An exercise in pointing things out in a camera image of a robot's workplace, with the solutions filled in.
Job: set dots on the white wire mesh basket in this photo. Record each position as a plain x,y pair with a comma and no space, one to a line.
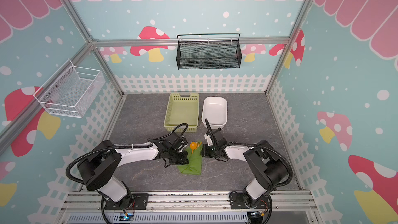
71,91

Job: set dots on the aluminium mounting rail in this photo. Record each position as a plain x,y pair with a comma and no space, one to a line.
191,207

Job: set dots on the green perforated plastic basket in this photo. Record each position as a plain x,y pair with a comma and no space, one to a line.
182,108

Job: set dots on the white plastic tub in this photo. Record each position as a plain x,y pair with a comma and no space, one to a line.
215,110

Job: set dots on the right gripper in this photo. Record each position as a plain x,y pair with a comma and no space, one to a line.
210,151

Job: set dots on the black wire mesh basket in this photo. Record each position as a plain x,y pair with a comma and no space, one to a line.
209,51

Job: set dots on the orange plastic spoon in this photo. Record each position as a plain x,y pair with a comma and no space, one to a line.
193,147

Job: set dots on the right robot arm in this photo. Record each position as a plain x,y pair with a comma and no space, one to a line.
269,167

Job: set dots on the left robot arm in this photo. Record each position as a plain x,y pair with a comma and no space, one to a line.
96,169

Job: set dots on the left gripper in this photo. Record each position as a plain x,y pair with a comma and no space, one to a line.
183,159

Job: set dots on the green paper napkin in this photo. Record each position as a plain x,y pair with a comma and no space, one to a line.
195,162

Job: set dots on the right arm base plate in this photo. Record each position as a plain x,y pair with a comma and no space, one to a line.
241,200

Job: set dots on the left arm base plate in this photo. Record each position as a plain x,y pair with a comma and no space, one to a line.
129,202

